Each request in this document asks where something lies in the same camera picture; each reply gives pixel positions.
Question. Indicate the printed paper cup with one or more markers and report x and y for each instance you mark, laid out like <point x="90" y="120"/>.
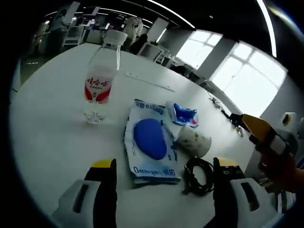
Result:
<point x="193" y="141"/>

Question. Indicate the ceiling light strip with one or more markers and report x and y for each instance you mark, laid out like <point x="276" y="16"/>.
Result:
<point x="268" y="26"/>

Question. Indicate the white table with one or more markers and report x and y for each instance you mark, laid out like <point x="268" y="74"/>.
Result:
<point x="52" y="118"/>

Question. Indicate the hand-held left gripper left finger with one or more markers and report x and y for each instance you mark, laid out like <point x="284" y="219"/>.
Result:
<point x="99" y="204"/>

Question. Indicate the wide bright window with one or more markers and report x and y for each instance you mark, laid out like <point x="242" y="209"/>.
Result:
<point x="249" y="80"/>

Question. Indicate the narrow bright window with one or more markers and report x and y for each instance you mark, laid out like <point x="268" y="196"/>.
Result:
<point x="197" y="50"/>

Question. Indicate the small blue tissue packet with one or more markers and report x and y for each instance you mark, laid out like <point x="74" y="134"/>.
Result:
<point x="183" y="115"/>

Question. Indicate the clear plastic water bottle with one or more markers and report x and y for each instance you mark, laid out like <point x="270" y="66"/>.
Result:
<point x="99" y="88"/>

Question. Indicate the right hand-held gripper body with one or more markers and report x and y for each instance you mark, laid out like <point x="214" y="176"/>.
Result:
<point x="287" y="142"/>

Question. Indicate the large blue wet-wipes pack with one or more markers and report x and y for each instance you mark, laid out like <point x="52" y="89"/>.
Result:
<point x="149" y="140"/>

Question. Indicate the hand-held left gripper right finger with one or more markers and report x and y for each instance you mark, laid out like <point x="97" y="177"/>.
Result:
<point x="228" y="206"/>

